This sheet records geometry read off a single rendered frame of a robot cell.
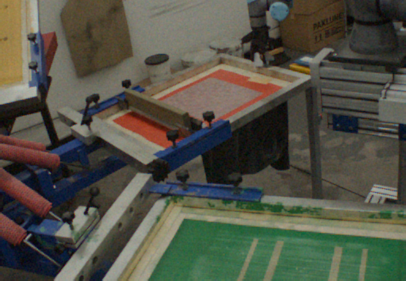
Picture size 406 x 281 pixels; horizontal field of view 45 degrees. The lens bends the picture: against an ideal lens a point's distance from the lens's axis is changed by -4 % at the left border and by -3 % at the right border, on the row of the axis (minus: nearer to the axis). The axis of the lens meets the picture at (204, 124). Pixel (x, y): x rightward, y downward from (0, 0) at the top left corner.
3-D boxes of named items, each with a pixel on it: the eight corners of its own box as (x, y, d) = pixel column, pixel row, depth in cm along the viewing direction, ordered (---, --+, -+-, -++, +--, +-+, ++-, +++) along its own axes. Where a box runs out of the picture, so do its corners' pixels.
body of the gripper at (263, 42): (264, 55, 216) (261, 29, 210) (250, 52, 222) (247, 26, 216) (276, 50, 219) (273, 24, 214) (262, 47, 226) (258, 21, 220)
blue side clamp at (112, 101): (141, 98, 227) (138, 84, 223) (147, 101, 223) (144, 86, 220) (84, 125, 211) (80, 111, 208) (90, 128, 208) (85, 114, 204)
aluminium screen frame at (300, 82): (222, 59, 250) (220, 52, 248) (314, 84, 207) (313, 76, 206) (84, 124, 210) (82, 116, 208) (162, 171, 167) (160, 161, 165)
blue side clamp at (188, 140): (223, 132, 186) (220, 116, 183) (232, 136, 182) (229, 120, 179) (158, 169, 171) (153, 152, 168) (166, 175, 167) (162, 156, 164)
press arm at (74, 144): (93, 143, 185) (90, 131, 182) (101, 148, 180) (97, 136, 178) (52, 163, 176) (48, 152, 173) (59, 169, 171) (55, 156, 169)
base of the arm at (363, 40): (403, 39, 155) (403, 9, 150) (391, 55, 144) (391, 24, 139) (358, 36, 163) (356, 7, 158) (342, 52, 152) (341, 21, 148)
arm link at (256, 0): (265, -9, 204) (244, -6, 206) (268, 17, 209) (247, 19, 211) (266, -14, 211) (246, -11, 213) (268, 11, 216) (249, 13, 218)
